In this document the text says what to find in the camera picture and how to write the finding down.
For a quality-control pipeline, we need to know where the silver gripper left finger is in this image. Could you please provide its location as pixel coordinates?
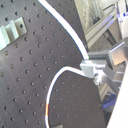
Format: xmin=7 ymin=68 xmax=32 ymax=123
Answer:
xmin=79 ymin=58 xmax=115 ymax=86

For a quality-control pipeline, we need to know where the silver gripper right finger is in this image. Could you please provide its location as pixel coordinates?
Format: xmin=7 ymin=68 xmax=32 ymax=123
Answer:
xmin=89 ymin=41 xmax=128 ymax=67

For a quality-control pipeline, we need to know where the white cable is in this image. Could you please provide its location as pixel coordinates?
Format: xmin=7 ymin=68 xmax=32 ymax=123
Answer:
xmin=38 ymin=0 xmax=90 ymax=128

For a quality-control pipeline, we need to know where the black perforated breadboard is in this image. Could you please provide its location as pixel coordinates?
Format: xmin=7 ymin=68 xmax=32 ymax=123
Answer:
xmin=0 ymin=0 xmax=105 ymax=128

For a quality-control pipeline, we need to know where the blue bracket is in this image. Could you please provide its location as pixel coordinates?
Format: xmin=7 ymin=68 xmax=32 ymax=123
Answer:
xmin=102 ymin=94 xmax=116 ymax=109

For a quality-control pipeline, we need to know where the aluminium extrusion frame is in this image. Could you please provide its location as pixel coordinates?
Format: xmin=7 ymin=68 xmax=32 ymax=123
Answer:
xmin=73 ymin=0 xmax=128 ymax=51

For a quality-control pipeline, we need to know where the silver cable clip fixture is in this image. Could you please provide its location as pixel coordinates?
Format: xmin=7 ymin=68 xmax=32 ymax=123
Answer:
xmin=0 ymin=17 xmax=27 ymax=51

